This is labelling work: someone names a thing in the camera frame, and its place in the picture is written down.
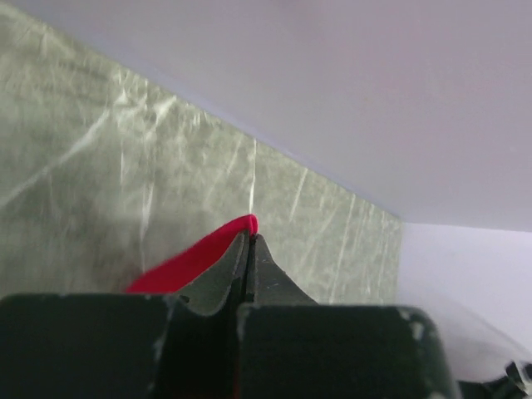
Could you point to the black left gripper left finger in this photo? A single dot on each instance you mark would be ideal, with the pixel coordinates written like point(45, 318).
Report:
point(178, 344)

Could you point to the red t shirt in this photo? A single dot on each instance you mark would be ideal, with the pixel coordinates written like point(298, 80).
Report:
point(174, 273)

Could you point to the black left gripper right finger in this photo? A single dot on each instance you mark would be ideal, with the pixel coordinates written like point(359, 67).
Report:
point(292, 347)

